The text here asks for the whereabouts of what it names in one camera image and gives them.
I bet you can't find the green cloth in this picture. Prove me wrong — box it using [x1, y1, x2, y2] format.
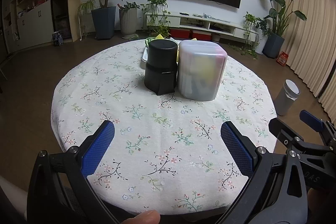
[145, 38, 155, 47]

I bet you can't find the large yellow sponge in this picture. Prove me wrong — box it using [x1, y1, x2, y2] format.
[155, 34, 164, 39]

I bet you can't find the person's right hand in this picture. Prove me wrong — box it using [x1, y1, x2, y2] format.
[307, 188, 319, 211]

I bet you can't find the person's left hand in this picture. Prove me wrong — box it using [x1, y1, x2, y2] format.
[123, 210, 161, 224]

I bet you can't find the grey trash can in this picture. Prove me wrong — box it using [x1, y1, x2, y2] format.
[273, 79, 300, 116]

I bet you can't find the red box on floor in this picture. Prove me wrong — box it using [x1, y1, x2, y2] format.
[276, 51, 288, 67]

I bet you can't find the floral round tablecloth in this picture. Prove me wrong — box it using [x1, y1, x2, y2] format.
[51, 40, 276, 215]

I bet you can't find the beige curtain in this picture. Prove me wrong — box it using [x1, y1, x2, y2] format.
[284, 0, 336, 115]

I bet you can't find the translucent plastic container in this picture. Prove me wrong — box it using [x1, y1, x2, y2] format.
[177, 40, 228, 101]

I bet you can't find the large leaf plant right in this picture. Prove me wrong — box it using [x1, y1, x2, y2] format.
[244, 0, 307, 59]

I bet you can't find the white plastic tray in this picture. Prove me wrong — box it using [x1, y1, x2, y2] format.
[142, 38, 181, 63]

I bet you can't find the black cylindrical container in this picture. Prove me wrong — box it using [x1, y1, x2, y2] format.
[144, 39, 178, 96]

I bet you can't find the small blue bag on floor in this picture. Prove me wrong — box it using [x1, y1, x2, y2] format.
[52, 31, 63, 47]

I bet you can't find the white tv console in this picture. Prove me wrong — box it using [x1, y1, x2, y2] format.
[143, 12, 258, 42]

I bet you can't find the plant in white ribbed pot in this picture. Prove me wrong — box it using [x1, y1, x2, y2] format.
[117, 2, 140, 39]

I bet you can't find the trailing vine plant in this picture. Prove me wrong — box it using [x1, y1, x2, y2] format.
[140, 0, 170, 38]

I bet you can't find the white wall cabinet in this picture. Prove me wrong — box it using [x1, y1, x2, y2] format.
[2, 0, 54, 53]

